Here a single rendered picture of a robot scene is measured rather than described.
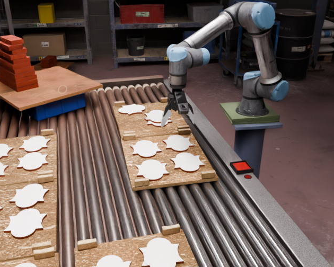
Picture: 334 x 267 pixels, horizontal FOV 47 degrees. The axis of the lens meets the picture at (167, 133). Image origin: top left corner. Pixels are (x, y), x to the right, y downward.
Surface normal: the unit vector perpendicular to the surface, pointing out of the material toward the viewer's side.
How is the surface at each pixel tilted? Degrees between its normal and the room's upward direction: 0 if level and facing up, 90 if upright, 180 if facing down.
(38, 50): 90
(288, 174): 0
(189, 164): 0
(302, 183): 0
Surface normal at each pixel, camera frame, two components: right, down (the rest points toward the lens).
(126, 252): 0.00, -0.89
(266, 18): 0.53, 0.21
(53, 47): 0.14, 0.45
